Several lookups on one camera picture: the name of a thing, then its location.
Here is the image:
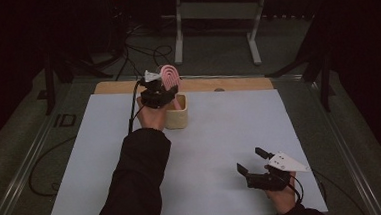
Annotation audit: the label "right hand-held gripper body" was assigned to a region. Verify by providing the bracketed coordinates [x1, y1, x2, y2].
[243, 148, 314, 194]

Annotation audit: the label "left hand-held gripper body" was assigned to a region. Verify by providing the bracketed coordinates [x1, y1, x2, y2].
[138, 67, 179, 111]

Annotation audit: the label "pink hairbrush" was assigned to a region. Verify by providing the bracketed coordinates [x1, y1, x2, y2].
[159, 63, 184, 112]

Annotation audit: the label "beige square cup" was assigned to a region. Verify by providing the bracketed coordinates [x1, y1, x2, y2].
[162, 93, 191, 131]

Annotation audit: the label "person's left hand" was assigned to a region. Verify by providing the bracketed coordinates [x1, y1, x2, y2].
[135, 94, 172, 134]

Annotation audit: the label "person's right hand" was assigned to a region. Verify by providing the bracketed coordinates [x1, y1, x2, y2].
[262, 162, 301, 215]

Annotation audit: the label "white table mat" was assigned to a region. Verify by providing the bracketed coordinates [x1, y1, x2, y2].
[38, 79, 329, 215]

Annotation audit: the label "white metal stand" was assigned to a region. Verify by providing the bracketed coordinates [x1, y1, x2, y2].
[170, 0, 273, 71]

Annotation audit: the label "black stand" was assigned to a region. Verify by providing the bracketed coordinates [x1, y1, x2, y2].
[261, 12, 336, 117]
[40, 50, 117, 116]

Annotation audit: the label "right hand-held gripper cable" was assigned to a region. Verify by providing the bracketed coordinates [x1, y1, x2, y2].
[281, 172, 307, 206]

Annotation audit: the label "hand-held gripper cable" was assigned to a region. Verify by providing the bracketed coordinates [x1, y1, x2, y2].
[281, 172, 307, 206]
[124, 78, 148, 135]

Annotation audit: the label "left hand-held gripper cable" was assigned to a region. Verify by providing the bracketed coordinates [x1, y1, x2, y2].
[124, 78, 148, 135]

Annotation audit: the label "tangled black floor cables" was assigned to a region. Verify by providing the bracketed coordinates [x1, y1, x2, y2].
[111, 19, 183, 85]

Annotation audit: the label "metal floor rail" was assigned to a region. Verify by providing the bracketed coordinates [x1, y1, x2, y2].
[0, 108, 69, 215]
[305, 74, 381, 215]

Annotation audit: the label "black rectangular floor bracket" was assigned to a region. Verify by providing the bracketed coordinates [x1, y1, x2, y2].
[52, 112, 78, 129]

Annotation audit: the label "black floor cable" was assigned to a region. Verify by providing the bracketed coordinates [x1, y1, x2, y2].
[25, 135, 82, 200]

